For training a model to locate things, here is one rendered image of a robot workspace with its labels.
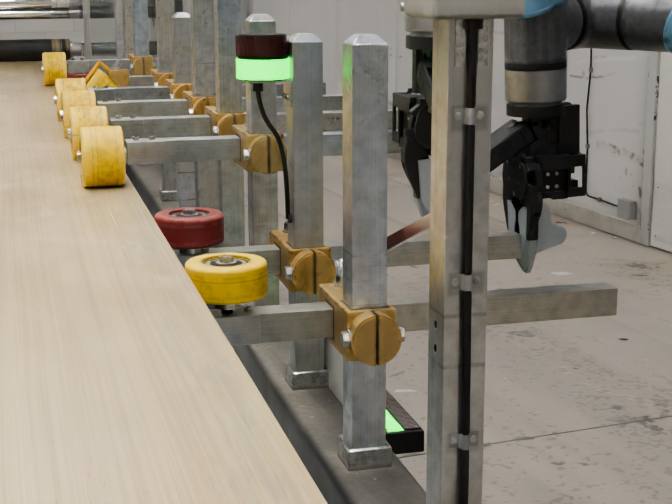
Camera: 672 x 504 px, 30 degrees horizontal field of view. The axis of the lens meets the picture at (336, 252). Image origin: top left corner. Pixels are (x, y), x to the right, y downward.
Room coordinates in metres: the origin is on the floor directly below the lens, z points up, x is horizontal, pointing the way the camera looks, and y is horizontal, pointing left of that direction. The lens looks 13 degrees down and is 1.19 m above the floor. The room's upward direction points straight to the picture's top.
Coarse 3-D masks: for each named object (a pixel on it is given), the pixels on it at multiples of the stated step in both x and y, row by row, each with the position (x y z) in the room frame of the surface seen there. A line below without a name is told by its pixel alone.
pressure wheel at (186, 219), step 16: (176, 208) 1.46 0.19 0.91; (192, 208) 1.44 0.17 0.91; (208, 208) 1.46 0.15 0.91; (160, 224) 1.41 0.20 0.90; (176, 224) 1.39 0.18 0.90; (192, 224) 1.39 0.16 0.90; (208, 224) 1.40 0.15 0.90; (176, 240) 1.39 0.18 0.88; (192, 240) 1.39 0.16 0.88; (208, 240) 1.40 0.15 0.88
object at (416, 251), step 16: (416, 240) 1.49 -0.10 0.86; (496, 240) 1.51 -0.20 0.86; (512, 240) 1.52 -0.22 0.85; (192, 256) 1.42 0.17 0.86; (272, 256) 1.44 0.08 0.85; (336, 256) 1.46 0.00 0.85; (400, 256) 1.48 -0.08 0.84; (416, 256) 1.49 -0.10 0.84; (496, 256) 1.51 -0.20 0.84; (512, 256) 1.52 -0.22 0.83; (272, 272) 1.44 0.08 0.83
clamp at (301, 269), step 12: (276, 240) 1.47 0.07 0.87; (288, 252) 1.40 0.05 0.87; (300, 252) 1.40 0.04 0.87; (312, 252) 1.39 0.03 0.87; (324, 252) 1.41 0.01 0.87; (288, 264) 1.40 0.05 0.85; (300, 264) 1.38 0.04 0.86; (312, 264) 1.38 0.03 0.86; (324, 264) 1.39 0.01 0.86; (288, 276) 1.39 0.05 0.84; (300, 276) 1.38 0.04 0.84; (312, 276) 1.38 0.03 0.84; (324, 276) 1.39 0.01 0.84; (288, 288) 1.40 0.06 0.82; (300, 288) 1.38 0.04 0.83; (312, 288) 1.38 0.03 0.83
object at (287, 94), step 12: (252, 36) 1.39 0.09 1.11; (264, 36) 1.39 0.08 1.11; (288, 84) 1.41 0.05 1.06; (288, 96) 1.41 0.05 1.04; (264, 120) 1.41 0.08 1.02; (276, 132) 1.41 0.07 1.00; (288, 180) 1.42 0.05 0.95; (288, 192) 1.42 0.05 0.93; (288, 204) 1.42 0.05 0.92; (288, 216) 1.42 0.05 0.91
